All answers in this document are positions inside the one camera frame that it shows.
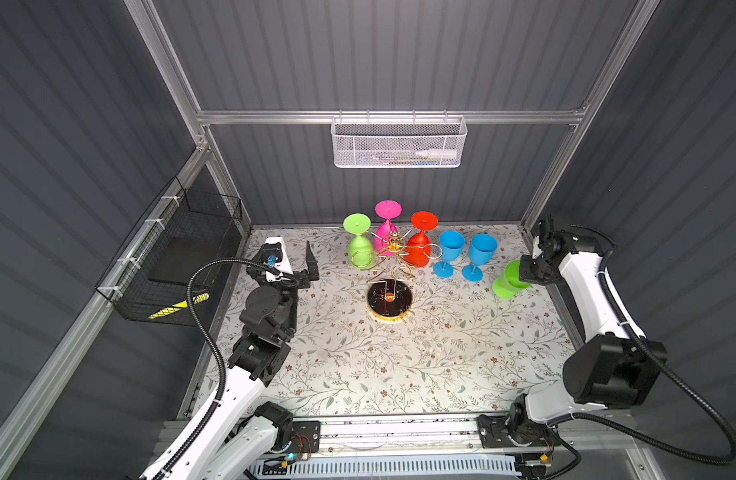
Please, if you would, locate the red wine glass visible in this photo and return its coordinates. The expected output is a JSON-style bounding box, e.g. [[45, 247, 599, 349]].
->
[[404, 211, 439, 268]]

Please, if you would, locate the blue wine glass front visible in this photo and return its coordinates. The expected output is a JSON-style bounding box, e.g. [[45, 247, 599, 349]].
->
[[462, 234, 498, 282]]

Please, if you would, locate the blue wine glass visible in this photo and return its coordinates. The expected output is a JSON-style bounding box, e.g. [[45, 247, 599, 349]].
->
[[433, 230, 466, 279], [462, 234, 498, 282]]

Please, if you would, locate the magenta wine glass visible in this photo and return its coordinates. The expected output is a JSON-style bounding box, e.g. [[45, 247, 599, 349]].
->
[[374, 200, 402, 256]]

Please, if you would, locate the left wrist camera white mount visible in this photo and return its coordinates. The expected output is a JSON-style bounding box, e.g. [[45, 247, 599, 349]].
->
[[260, 236, 293, 282]]

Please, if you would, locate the left black corrugated cable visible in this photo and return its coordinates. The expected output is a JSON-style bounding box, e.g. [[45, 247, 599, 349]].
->
[[150, 259, 297, 480]]

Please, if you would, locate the white marker in basket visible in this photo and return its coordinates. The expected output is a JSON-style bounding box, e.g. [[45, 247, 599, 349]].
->
[[415, 149, 459, 162]]

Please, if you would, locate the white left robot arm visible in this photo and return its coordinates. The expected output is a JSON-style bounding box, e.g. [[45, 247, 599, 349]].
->
[[141, 237, 319, 479]]

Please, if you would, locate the green wine glass front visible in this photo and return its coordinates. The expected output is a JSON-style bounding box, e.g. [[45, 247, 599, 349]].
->
[[492, 260, 531, 299]]

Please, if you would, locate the green wine glass back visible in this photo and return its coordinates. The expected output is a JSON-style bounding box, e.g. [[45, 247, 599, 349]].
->
[[343, 213, 374, 270]]

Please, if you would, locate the gold wine glass rack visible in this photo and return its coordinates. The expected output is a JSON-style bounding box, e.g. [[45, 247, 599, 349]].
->
[[350, 231, 442, 323]]

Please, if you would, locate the green wine glass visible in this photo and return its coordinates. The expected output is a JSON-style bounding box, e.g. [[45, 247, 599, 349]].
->
[[492, 260, 531, 299], [343, 213, 374, 270]]

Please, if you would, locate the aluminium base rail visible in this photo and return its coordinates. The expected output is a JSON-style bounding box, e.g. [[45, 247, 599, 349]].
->
[[162, 409, 633, 463]]

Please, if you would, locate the black corrugated cable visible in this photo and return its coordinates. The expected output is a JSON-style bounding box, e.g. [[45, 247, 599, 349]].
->
[[553, 335, 736, 466], [150, 259, 297, 480]]

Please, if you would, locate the white perforated vent cover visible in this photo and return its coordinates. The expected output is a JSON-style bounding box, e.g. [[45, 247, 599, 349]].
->
[[248, 454, 523, 479]]

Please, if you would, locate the white wire mesh basket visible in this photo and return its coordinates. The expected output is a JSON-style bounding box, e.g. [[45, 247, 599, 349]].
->
[[330, 115, 468, 169]]

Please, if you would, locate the black wire basket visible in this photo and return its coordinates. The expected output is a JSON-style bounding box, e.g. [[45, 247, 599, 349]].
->
[[97, 181, 244, 327]]

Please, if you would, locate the right black corrugated cable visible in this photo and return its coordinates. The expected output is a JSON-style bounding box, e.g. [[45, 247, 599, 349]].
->
[[553, 335, 736, 466]]

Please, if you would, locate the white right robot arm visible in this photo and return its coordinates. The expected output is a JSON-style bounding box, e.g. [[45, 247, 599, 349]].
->
[[477, 215, 660, 448]]

